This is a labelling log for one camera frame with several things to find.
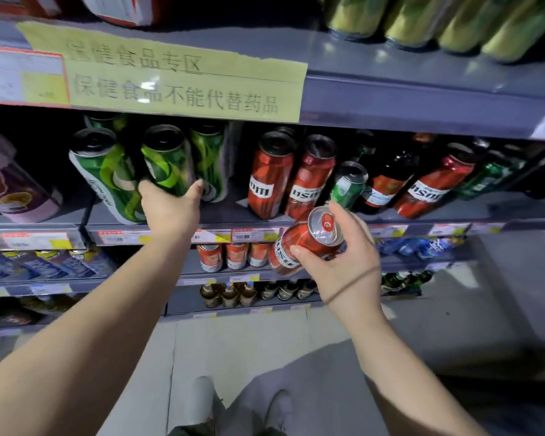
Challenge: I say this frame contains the person's right hand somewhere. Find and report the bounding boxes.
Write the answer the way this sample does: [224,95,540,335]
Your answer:
[289,200,385,332]

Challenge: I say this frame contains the person's left hand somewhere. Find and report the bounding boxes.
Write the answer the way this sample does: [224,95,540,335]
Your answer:
[137,178,205,243]

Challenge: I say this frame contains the short green beer cans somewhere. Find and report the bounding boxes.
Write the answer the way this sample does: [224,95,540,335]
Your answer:
[328,160,370,211]
[453,149,527,201]

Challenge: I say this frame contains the brown Budweiser beer bottles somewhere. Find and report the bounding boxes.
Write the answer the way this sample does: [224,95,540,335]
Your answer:
[360,133,426,216]

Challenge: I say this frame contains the tall pink drink can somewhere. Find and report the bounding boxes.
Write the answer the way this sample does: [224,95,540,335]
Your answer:
[0,114,64,225]

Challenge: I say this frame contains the grey store shelving unit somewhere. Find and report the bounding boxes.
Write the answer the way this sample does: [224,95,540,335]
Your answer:
[0,0,545,337]

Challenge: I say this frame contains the person's left forearm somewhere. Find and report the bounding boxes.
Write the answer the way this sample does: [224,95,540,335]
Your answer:
[0,233,200,436]

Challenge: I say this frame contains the person's right forearm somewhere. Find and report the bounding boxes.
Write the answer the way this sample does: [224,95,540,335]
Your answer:
[343,311,489,436]

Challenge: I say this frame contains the person's right shoe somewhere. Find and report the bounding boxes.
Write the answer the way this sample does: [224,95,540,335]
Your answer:
[263,388,295,433]

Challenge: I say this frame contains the person's shoe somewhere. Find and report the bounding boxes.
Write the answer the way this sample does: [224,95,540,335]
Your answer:
[188,374,217,425]
[263,388,295,433]

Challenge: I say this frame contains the person's left shoe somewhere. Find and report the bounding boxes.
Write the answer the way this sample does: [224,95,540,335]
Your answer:
[188,374,217,425]

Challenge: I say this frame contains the brown wrist band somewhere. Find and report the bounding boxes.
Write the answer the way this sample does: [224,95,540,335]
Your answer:
[322,266,382,306]

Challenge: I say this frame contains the yellow paper sign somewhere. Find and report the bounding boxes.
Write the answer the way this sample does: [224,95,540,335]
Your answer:
[17,21,308,124]

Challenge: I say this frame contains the grey display platform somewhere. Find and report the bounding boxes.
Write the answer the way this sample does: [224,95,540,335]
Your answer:
[435,372,545,436]

